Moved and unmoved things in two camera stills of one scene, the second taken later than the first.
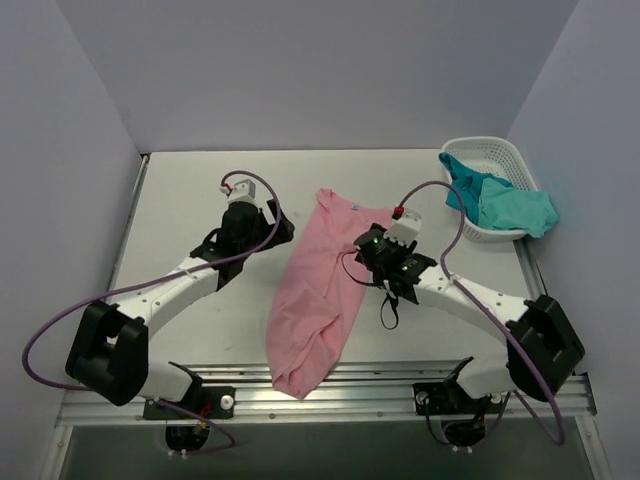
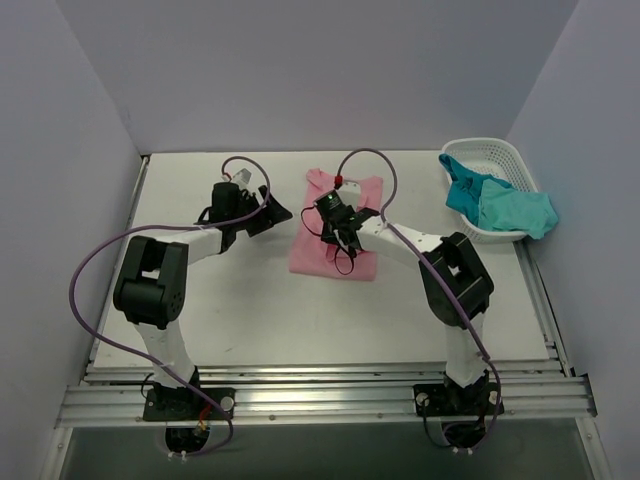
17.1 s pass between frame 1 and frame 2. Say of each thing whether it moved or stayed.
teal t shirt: stayed
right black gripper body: moved
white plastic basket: stayed
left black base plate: stayed
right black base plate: stayed
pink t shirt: moved
